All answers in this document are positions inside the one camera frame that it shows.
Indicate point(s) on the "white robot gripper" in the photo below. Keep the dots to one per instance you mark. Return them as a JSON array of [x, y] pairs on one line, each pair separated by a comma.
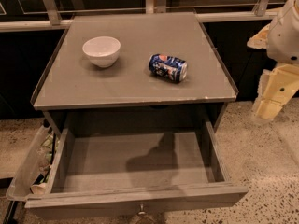
[[284, 37]]

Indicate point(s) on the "grey top drawer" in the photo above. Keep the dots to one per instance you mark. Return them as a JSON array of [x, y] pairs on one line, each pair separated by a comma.
[[112, 175]]

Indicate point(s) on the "metal drawer knob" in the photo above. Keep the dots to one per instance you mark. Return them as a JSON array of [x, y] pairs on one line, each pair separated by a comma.
[[141, 211]]

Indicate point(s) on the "grey cabinet with flat top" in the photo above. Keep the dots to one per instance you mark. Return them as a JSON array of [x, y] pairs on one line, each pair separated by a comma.
[[72, 82]]

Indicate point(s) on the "blue soda can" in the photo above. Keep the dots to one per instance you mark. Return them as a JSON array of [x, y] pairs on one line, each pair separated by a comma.
[[169, 67]]

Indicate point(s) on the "white ceramic bowl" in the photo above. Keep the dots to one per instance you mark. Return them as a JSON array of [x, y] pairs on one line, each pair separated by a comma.
[[102, 51]]

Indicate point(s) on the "metal railing frame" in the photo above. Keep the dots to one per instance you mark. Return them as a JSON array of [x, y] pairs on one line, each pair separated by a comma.
[[30, 15]]

